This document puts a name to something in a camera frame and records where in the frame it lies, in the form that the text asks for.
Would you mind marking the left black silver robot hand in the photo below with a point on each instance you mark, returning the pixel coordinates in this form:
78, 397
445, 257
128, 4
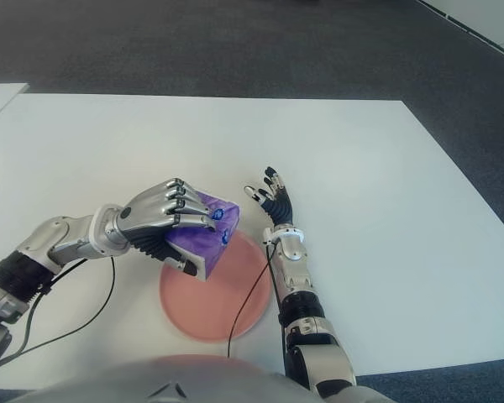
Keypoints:
151, 210

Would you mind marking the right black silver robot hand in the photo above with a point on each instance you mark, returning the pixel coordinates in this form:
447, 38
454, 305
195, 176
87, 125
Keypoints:
279, 205

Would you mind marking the purple tissue paper pack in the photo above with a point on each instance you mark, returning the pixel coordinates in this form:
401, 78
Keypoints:
197, 247

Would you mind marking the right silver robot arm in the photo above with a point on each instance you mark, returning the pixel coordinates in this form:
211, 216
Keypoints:
302, 302

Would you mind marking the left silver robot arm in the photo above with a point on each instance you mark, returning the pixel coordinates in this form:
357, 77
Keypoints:
46, 243

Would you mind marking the round pink plate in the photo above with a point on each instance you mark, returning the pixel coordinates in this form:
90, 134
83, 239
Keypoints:
239, 302

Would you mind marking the grey robot torso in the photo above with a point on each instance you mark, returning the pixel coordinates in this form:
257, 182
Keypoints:
193, 378

